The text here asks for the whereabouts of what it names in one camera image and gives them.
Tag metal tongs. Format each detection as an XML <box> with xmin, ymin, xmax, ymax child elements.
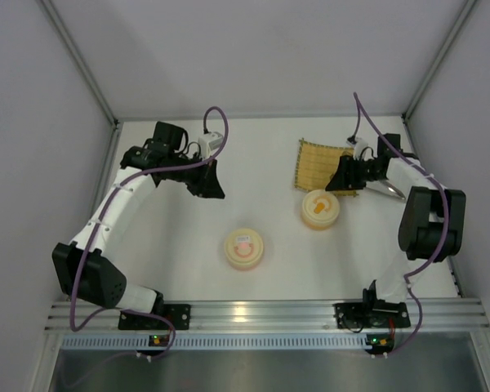
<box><xmin>366</xmin><ymin>180</ymin><xmax>406</xmax><ymax>201</ymax></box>

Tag cream plain lid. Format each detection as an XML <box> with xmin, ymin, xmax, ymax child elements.
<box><xmin>301</xmin><ymin>189</ymin><xmax>340</xmax><ymax>219</ymax></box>

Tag orange lunch box bowl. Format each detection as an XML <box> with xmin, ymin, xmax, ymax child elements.
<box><xmin>301</xmin><ymin>212</ymin><xmax>338</xmax><ymax>230</ymax></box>

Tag cream lid with pink ring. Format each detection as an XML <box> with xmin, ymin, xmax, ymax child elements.
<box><xmin>224</xmin><ymin>228</ymin><xmax>264</xmax><ymax>258</ymax></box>

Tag pink lunch box bowl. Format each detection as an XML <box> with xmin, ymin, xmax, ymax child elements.
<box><xmin>225</xmin><ymin>256</ymin><xmax>262</xmax><ymax>271</ymax></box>

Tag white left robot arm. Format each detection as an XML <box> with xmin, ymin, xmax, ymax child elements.
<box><xmin>51</xmin><ymin>122</ymin><xmax>229</xmax><ymax>314</ymax></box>

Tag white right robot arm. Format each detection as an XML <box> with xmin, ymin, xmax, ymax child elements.
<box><xmin>326</xmin><ymin>133</ymin><xmax>466</xmax><ymax>330</ymax></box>

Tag bamboo sushi mat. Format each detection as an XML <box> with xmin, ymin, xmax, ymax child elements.
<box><xmin>293</xmin><ymin>138</ymin><xmax>354</xmax><ymax>192</ymax></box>

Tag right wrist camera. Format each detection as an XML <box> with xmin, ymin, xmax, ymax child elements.
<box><xmin>347</xmin><ymin>136</ymin><xmax>369</xmax><ymax>158</ymax></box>

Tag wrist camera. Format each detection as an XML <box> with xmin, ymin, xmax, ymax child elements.
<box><xmin>198</xmin><ymin>131</ymin><xmax>224</xmax><ymax>160</ymax></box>
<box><xmin>347</xmin><ymin>136</ymin><xmax>369</xmax><ymax>158</ymax></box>

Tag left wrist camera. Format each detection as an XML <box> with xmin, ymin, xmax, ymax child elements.
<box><xmin>198</xmin><ymin>131</ymin><xmax>224</xmax><ymax>160</ymax></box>

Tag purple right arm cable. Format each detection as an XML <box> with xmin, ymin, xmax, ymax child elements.
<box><xmin>353</xmin><ymin>91</ymin><xmax>450</xmax><ymax>360</ymax></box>

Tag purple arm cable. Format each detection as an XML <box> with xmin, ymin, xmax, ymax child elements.
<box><xmin>353</xmin><ymin>91</ymin><xmax>450</xmax><ymax>360</ymax></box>
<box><xmin>69</xmin><ymin>106</ymin><xmax>229</xmax><ymax>360</ymax></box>

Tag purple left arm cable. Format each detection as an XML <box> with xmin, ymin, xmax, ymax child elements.
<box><xmin>69</xmin><ymin>106</ymin><xmax>229</xmax><ymax>360</ymax></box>

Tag aluminium mounting rail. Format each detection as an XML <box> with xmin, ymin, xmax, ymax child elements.
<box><xmin>44</xmin><ymin>300</ymin><xmax>489</xmax><ymax>332</ymax></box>

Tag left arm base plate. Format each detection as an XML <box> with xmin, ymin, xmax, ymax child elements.
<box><xmin>118</xmin><ymin>304</ymin><xmax>191</xmax><ymax>331</ymax></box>

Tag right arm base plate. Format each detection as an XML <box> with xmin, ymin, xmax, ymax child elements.
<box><xmin>334</xmin><ymin>300</ymin><xmax>411</xmax><ymax>331</ymax></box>

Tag slotted cable duct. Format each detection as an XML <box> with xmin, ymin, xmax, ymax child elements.
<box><xmin>61</xmin><ymin>333</ymin><xmax>390</xmax><ymax>351</ymax></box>

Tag left aluminium frame post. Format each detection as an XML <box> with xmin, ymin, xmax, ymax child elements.
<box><xmin>37</xmin><ymin>0</ymin><xmax>118</xmax><ymax>128</ymax></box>

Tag aluminium frame post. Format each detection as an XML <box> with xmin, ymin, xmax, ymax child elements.
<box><xmin>37</xmin><ymin>0</ymin><xmax>118</xmax><ymax>128</ymax></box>
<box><xmin>401</xmin><ymin>0</ymin><xmax>480</xmax><ymax>125</ymax></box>

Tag right aluminium frame post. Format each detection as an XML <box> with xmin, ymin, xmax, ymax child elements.
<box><xmin>401</xmin><ymin>0</ymin><xmax>480</xmax><ymax>125</ymax></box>

